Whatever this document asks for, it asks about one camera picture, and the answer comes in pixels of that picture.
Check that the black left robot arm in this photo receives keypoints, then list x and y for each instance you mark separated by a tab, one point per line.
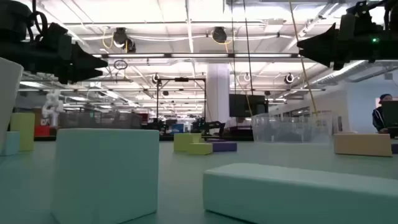
12	18

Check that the white round column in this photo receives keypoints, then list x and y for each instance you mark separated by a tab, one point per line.
217	93

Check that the black table frame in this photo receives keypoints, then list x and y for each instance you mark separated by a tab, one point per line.
109	138

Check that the blue box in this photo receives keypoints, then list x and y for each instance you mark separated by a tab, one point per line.
177	128

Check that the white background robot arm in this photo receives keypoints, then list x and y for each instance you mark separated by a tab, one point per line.
53	105

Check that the black background robot arm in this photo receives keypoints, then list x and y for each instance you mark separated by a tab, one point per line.
208	126

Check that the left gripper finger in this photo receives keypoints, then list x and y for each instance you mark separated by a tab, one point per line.
84	74
84	60

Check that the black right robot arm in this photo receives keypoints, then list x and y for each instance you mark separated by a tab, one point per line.
392	9

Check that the black computer monitor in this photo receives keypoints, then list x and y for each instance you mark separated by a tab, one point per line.
390	113

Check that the silver ventilation duct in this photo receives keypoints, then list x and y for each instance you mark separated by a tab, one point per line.
339	73

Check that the orange block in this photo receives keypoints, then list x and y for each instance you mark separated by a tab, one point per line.
362	144

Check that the red box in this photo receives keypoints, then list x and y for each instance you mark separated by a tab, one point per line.
42	130

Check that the person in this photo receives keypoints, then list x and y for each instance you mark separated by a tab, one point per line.
377	118

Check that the black metal frame rig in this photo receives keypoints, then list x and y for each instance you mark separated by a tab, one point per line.
181	79

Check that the black wall screen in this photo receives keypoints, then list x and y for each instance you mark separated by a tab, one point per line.
248	105

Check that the translucent white bin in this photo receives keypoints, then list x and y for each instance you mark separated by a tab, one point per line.
7	93

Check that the mint green long block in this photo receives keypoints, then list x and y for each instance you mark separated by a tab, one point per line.
295	193

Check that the yellow-green cylinder block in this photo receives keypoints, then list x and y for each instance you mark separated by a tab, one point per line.
22	130

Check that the mint green cube block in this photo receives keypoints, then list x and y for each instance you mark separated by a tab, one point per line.
105	174

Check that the clear plastic bin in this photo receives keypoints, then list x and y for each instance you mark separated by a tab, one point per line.
292	130

